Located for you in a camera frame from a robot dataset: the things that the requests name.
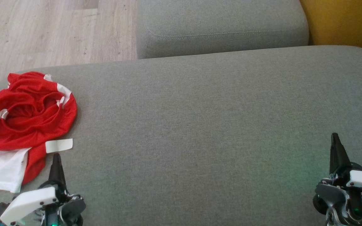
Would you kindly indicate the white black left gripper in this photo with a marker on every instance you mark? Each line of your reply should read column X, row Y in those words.
column 33, row 202

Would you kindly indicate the red basketball jersey number 23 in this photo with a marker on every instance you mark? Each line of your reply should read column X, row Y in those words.
column 42, row 119

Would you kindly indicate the large grey fabric sofa seat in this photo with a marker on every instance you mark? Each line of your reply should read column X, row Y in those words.
column 200, row 125

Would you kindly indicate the small grey seamed sofa cushion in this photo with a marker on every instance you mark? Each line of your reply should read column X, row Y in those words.
column 222, row 22

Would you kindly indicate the dark grey right wrist camera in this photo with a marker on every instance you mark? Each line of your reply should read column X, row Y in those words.
column 328, row 193

